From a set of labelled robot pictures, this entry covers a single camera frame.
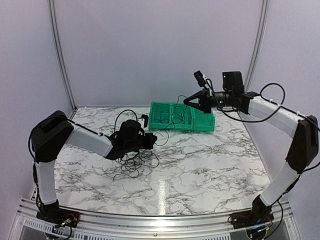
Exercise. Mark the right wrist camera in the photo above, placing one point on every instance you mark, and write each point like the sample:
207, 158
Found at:
201, 80

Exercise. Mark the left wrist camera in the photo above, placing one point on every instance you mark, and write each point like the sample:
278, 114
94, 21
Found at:
143, 120

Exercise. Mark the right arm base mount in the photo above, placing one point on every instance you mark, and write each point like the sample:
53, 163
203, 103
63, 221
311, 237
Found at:
247, 218

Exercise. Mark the right green storage bin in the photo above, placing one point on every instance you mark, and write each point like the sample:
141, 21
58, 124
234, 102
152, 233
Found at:
203, 122

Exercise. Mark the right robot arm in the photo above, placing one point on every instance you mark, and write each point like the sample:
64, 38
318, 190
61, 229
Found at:
303, 131

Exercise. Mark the front aluminium rail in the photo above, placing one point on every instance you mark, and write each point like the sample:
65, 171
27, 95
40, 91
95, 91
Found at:
104, 226

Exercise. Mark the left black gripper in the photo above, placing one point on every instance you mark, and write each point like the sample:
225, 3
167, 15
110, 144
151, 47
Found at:
150, 143

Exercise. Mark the middle green storage bin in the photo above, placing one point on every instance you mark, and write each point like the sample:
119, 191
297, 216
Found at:
181, 117

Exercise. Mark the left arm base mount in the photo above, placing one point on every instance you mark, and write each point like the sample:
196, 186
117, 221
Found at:
61, 216

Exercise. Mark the left green storage bin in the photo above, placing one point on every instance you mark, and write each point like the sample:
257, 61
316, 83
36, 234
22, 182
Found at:
159, 116

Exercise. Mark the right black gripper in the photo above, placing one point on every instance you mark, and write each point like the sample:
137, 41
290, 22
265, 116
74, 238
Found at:
201, 94

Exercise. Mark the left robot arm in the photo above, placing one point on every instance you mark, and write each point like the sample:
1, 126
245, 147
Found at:
47, 139

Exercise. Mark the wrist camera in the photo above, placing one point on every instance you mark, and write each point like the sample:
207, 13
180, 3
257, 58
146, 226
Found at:
201, 80
143, 120

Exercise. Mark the green storage bin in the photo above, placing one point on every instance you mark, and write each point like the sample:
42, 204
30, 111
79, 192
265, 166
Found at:
203, 122
159, 116
181, 117

